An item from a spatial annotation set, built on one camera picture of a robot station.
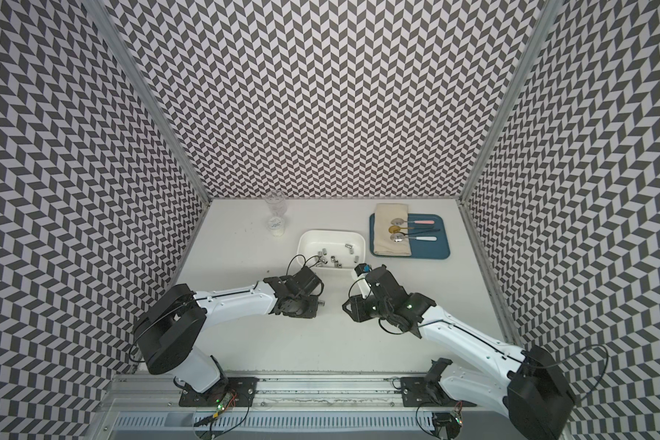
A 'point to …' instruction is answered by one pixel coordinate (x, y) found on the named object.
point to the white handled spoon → (399, 237)
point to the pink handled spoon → (401, 221)
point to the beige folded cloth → (382, 243)
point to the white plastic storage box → (331, 249)
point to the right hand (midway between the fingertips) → (349, 312)
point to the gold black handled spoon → (396, 229)
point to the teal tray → (429, 249)
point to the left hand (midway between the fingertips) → (311, 312)
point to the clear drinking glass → (276, 201)
